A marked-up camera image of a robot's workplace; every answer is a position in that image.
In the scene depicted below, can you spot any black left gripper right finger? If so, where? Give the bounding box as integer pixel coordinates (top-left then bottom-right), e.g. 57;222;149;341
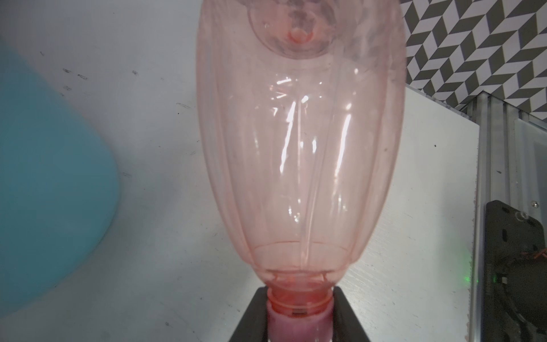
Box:
332;286;370;342

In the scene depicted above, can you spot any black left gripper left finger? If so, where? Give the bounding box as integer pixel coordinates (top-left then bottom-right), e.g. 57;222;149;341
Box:
229;287;269;342

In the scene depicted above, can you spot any turquoise plastic bucket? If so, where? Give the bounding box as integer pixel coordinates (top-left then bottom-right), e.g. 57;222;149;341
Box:
1;44;120;316

